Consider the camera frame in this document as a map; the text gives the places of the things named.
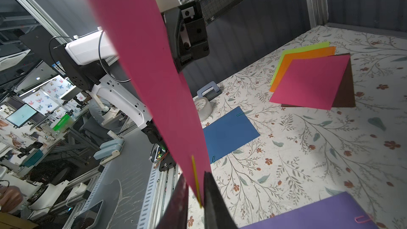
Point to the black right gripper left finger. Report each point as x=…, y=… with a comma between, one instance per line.
x=176, y=213

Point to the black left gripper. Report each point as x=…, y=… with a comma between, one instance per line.
x=187, y=35

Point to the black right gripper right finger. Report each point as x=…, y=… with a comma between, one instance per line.
x=217, y=215

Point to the yellow paperclip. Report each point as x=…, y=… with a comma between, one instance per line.
x=198, y=196

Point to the magenta paper sheet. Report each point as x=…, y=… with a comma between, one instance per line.
x=137, y=31
x=313, y=81

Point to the brown paper sheet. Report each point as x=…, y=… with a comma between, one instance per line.
x=345, y=92

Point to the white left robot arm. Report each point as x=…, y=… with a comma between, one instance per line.
x=84, y=60

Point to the blue tape dispenser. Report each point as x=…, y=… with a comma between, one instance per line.
x=210, y=91

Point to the blue paper sheet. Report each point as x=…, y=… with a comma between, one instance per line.
x=229, y=133

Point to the white tape roll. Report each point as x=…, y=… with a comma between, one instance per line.
x=203, y=107

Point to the light blue stapler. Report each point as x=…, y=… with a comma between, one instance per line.
x=109, y=151

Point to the purple paper sheet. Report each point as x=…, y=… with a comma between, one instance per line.
x=336, y=212

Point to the pink paperclip on purple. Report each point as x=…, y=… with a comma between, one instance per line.
x=362, y=219

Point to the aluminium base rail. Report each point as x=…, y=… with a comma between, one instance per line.
x=159, y=190

